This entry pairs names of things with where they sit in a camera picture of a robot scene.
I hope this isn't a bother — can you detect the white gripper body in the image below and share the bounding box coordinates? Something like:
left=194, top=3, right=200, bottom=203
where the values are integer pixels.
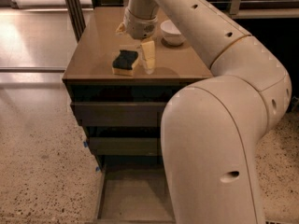
left=123, top=7, right=158, bottom=40

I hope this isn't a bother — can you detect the green yellow sponge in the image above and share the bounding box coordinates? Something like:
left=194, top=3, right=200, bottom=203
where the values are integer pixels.
left=112, top=49, right=139, bottom=77

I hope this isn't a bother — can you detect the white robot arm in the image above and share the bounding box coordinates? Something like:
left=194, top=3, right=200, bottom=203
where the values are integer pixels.
left=123, top=0, right=292, bottom=224

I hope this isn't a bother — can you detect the brown drawer cabinet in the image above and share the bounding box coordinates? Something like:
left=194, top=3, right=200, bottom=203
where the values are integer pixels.
left=63, top=7, right=211, bottom=166

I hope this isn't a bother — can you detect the top drawer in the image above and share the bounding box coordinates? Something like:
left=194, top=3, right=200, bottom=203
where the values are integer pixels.
left=71, top=102, right=165, bottom=127

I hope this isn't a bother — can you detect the middle drawer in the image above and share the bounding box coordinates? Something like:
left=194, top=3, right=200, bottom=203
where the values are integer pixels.
left=88, top=137, right=162, bottom=156

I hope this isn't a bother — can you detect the open bottom drawer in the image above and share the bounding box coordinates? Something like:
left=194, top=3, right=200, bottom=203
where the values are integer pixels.
left=93, top=156, right=176, bottom=224

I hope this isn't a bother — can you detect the white bowl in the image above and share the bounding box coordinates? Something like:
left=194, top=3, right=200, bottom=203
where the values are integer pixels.
left=160, top=20, right=185, bottom=46

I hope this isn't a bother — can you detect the metal railing frame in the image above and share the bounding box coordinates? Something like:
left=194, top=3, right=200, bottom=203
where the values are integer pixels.
left=60, top=0, right=299, bottom=42

